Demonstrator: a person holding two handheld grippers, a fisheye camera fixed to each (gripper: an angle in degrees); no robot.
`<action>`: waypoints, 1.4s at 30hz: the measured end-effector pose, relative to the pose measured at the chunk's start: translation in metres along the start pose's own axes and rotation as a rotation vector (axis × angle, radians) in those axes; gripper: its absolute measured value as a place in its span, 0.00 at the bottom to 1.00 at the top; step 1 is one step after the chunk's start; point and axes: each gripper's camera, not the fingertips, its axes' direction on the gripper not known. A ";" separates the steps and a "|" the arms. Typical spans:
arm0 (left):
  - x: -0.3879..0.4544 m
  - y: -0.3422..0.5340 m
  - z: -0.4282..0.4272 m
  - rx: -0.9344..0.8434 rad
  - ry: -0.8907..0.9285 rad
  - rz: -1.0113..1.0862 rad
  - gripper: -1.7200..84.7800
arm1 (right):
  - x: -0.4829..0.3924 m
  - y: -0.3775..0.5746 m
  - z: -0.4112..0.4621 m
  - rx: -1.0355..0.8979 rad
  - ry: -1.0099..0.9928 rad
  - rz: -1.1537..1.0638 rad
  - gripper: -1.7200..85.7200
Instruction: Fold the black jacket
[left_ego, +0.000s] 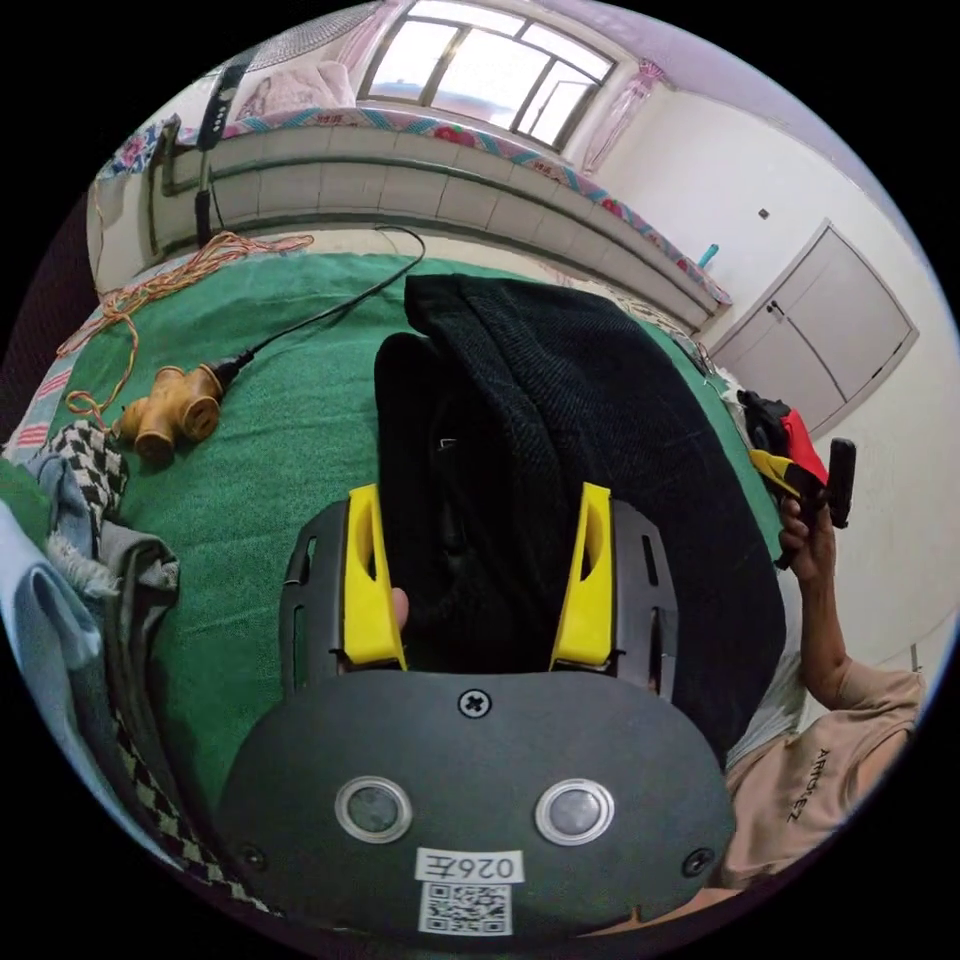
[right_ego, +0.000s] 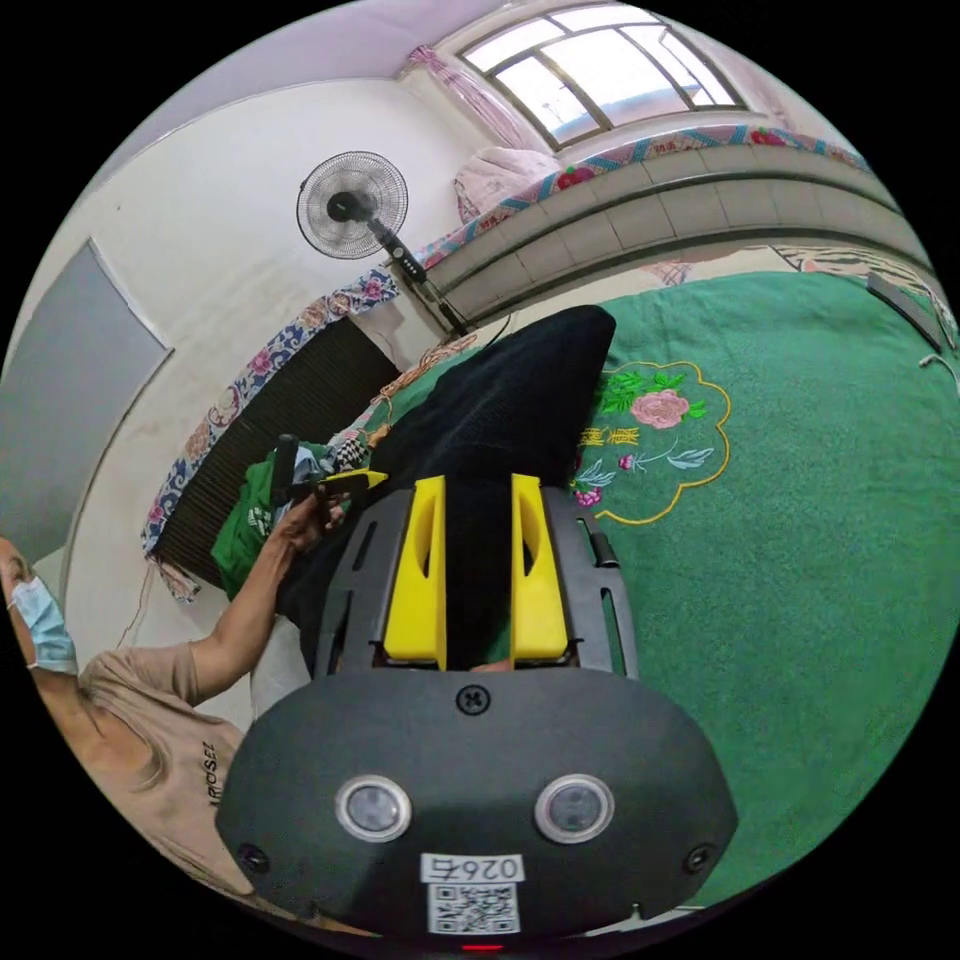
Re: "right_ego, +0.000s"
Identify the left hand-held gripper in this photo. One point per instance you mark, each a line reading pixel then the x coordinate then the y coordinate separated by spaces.
pixel 331 498

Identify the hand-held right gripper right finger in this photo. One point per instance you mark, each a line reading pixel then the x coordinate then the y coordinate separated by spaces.
pixel 541 600

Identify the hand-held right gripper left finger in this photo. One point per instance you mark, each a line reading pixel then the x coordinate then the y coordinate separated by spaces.
pixel 414 585

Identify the black jacket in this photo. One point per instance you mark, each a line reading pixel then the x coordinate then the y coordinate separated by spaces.
pixel 495 405

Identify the person's left forearm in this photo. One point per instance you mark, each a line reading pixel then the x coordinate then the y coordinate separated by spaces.
pixel 251 607

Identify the person's left hand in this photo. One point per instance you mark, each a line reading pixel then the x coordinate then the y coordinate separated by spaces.
pixel 304 529

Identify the dark cabinet with floral cloth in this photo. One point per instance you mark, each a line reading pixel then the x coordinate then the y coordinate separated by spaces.
pixel 285 420

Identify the pile of clothes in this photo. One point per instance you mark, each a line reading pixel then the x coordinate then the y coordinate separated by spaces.
pixel 244 529

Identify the bed with green embroidered blanket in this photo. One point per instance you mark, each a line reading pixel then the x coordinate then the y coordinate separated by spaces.
pixel 787 570

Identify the black standing fan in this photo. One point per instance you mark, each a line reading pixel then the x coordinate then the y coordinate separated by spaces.
pixel 352 204

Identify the grey door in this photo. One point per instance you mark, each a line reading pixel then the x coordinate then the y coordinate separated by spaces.
pixel 67 405

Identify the person's body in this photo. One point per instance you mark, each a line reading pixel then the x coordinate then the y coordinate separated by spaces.
pixel 127 720

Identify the pink rolled quilt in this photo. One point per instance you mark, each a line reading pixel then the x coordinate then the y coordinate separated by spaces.
pixel 499 180

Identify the pink curtain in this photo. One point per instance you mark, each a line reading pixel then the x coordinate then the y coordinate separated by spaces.
pixel 480 94

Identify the tiled ledge with printed sheet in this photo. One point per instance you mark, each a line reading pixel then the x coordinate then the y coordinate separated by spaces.
pixel 660 206

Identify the black flat device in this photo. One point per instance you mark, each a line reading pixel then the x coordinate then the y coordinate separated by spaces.
pixel 904 306

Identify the window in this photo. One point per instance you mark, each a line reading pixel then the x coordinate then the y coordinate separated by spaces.
pixel 600 67

